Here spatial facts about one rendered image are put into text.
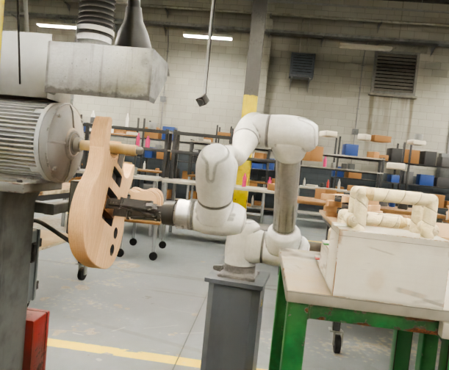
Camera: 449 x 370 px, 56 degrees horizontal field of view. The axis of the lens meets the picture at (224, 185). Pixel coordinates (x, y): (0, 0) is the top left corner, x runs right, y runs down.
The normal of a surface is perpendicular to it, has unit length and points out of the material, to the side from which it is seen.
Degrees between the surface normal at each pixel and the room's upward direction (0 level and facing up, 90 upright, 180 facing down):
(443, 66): 90
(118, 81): 90
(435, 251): 90
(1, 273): 90
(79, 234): 102
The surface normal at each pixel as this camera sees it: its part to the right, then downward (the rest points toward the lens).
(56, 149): 0.96, 0.15
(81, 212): -0.06, -0.22
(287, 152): -0.22, 0.62
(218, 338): -0.22, 0.03
